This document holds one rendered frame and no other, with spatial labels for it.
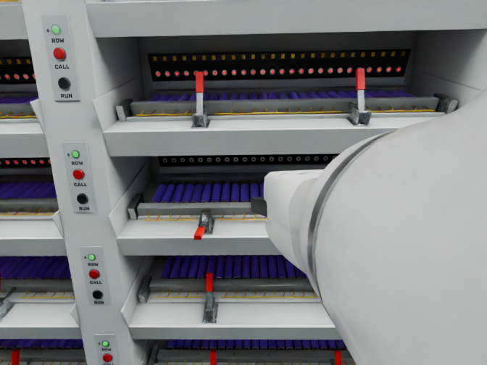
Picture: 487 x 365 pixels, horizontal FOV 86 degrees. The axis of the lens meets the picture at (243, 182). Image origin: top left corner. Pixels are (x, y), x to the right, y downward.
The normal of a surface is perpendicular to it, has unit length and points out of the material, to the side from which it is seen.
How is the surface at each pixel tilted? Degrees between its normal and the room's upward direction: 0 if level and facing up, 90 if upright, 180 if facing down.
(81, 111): 90
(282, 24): 109
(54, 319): 19
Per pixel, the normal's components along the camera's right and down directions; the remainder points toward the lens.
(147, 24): -0.01, 0.53
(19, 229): -0.02, -0.85
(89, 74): -0.02, 0.22
